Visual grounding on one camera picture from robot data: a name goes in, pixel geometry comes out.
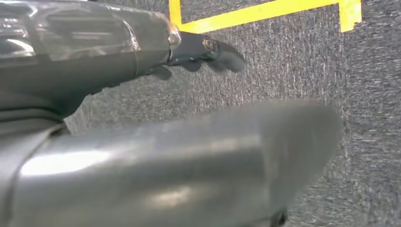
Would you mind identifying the yellow floor tape outline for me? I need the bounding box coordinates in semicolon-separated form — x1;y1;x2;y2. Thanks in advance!
168;0;363;34

